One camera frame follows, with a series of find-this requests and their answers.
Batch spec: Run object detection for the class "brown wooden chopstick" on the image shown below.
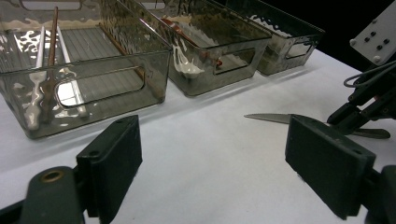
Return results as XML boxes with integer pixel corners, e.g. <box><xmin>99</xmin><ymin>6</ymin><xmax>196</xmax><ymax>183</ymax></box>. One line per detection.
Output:
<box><xmin>98</xmin><ymin>22</ymin><xmax>166</xmax><ymax>101</ymax></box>
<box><xmin>41</xmin><ymin>6</ymin><xmax>60</xmax><ymax>123</ymax></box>

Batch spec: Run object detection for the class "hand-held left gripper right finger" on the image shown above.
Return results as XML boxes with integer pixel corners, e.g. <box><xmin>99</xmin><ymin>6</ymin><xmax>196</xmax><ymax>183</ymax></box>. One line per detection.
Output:
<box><xmin>284</xmin><ymin>114</ymin><xmax>377</xmax><ymax>220</ymax></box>

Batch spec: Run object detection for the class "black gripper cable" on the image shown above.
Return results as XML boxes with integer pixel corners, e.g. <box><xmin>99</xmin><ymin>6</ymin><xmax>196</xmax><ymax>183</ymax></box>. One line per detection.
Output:
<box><xmin>343</xmin><ymin>60</ymin><xmax>396</xmax><ymax>89</ymax></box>

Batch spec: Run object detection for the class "smoky transparent plastic bin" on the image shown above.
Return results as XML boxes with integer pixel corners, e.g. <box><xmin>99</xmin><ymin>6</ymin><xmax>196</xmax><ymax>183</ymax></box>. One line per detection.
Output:
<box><xmin>0</xmin><ymin>0</ymin><xmax>173</xmax><ymax>140</ymax></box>
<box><xmin>214</xmin><ymin>0</ymin><xmax>326</xmax><ymax>77</ymax></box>
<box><xmin>120</xmin><ymin>0</ymin><xmax>274</xmax><ymax>97</ymax></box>

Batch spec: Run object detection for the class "white chopstick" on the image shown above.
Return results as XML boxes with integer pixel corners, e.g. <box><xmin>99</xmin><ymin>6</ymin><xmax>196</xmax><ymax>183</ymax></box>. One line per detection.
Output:
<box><xmin>23</xmin><ymin>26</ymin><xmax>47</xmax><ymax>131</ymax></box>
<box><xmin>56</xmin><ymin>26</ymin><xmax>90</xmax><ymax>119</ymax></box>

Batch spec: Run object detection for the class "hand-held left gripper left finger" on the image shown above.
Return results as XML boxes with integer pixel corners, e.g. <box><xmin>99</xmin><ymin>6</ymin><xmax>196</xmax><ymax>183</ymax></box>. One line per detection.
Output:
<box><xmin>76</xmin><ymin>115</ymin><xmax>144</xmax><ymax>224</ymax></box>

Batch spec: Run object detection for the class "white ceramic spoon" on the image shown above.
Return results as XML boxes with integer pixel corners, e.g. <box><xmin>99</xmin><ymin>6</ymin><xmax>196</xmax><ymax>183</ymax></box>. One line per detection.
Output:
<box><xmin>172</xmin><ymin>40</ymin><xmax>206</xmax><ymax>80</ymax></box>

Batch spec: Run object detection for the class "white table cover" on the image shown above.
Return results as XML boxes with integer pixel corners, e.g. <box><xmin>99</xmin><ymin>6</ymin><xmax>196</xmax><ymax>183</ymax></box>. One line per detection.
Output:
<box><xmin>0</xmin><ymin>48</ymin><xmax>396</xmax><ymax>224</ymax></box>

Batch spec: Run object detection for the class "brown wooden spoon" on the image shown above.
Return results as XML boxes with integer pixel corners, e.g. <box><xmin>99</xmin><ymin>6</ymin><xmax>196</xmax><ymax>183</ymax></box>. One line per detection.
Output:
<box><xmin>160</xmin><ymin>17</ymin><xmax>224</xmax><ymax>68</ymax></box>

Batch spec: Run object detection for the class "silver metal knife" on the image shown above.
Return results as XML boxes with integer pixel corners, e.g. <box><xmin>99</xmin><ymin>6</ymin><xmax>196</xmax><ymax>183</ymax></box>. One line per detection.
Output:
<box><xmin>243</xmin><ymin>112</ymin><xmax>391</xmax><ymax>140</ymax></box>

